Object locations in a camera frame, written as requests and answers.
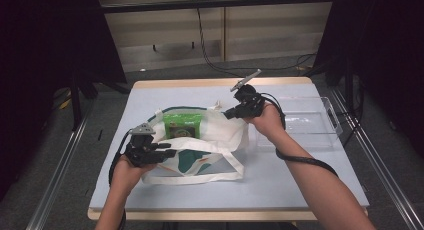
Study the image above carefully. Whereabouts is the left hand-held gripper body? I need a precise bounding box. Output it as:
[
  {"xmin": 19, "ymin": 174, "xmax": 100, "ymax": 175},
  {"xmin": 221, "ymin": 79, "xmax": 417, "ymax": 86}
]
[{"xmin": 124, "ymin": 122, "xmax": 162, "ymax": 168}]

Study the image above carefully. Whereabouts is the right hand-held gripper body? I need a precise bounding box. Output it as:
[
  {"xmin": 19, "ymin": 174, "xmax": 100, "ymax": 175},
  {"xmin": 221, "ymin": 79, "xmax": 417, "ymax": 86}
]
[{"xmin": 229, "ymin": 68, "xmax": 267, "ymax": 119}]

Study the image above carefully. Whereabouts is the white canvas tote bag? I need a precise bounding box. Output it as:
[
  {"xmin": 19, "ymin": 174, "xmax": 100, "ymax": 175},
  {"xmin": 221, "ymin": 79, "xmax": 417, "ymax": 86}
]
[{"xmin": 141, "ymin": 101, "xmax": 251, "ymax": 186}]

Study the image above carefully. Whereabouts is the green snack box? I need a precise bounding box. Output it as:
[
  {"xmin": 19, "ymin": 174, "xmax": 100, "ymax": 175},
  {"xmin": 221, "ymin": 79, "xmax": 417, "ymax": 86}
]
[{"xmin": 162, "ymin": 112, "xmax": 204, "ymax": 140}]

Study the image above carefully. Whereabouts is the clear plastic bin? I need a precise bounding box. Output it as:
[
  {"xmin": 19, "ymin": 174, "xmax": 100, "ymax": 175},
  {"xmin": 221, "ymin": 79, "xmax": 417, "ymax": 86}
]
[{"xmin": 254, "ymin": 96, "xmax": 344, "ymax": 150}]

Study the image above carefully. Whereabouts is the person's right hand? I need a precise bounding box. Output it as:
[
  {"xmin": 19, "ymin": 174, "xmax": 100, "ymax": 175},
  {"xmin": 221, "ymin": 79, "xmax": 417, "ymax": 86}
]
[{"xmin": 244, "ymin": 103, "xmax": 288, "ymax": 146}]

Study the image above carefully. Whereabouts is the person's left hand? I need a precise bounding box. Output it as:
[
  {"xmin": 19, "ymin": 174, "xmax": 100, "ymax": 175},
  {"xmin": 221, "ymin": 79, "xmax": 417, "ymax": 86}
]
[{"xmin": 111, "ymin": 154, "xmax": 158, "ymax": 196}]

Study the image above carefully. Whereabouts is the wooden table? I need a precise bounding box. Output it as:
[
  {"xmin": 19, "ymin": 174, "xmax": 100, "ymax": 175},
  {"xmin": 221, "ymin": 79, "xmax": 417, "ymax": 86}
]
[{"xmin": 87, "ymin": 76, "xmax": 370, "ymax": 222}]

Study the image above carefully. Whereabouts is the black metal stand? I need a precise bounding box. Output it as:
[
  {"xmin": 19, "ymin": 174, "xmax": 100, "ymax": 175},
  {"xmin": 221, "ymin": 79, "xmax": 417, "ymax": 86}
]
[{"xmin": 67, "ymin": 69, "xmax": 85, "ymax": 132}]

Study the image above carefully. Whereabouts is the light blue table mat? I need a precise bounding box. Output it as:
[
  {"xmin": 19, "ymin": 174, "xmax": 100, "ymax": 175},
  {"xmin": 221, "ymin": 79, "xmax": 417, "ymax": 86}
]
[{"xmin": 89, "ymin": 83, "xmax": 370, "ymax": 211}]

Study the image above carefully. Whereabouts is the black horizontal bar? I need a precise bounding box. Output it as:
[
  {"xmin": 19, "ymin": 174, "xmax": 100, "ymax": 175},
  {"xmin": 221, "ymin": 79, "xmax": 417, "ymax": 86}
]
[{"xmin": 99, "ymin": 0, "xmax": 336, "ymax": 15}]

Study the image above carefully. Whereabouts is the black curtain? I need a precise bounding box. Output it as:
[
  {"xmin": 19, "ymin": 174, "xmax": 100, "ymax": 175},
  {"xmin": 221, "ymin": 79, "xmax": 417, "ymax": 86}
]
[
  {"xmin": 0, "ymin": 0, "xmax": 128, "ymax": 202},
  {"xmin": 312, "ymin": 0, "xmax": 424, "ymax": 159}
]

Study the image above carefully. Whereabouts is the left hand-held gripper cable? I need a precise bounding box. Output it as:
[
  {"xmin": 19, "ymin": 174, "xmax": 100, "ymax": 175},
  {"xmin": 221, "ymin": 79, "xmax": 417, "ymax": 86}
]
[{"xmin": 107, "ymin": 129, "xmax": 133, "ymax": 230}]

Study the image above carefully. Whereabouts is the hand-held gripper cable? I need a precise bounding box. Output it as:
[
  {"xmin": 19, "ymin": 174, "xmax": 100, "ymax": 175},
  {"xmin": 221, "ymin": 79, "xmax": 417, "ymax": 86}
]
[
  {"xmin": 260, "ymin": 92, "xmax": 340, "ymax": 178},
  {"xmin": 107, "ymin": 129, "xmax": 133, "ymax": 230}
]

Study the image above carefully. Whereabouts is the black wall cable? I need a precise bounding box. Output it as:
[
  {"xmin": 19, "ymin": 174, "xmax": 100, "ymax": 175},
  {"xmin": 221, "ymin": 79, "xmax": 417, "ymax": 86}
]
[{"xmin": 195, "ymin": 7, "xmax": 318, "ymax": 79}]

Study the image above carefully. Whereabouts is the right hand-held gripper cable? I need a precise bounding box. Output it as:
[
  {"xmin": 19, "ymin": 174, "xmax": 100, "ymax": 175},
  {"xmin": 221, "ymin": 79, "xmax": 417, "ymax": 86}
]
[{"xmin": 260, "ymin": 92, "xmax": 340, "ymax": 178}]

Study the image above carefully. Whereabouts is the aluminium floor rail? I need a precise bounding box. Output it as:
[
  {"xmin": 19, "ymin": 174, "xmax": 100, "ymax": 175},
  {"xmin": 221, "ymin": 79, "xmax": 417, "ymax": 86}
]
[
  {"xmin": 329, "ymin": 87, "xmax": 424, "ymax": 230},
  {"xmin": 25, "ymin": 111, "xmax": 92, "ymax": 230}
]

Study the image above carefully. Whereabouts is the black floor cable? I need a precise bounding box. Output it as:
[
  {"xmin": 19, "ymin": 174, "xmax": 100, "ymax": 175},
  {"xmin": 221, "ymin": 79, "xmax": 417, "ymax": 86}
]
[{"xmin": 335, "ymin": 108, "xmax": 365, "ymax": 148}]

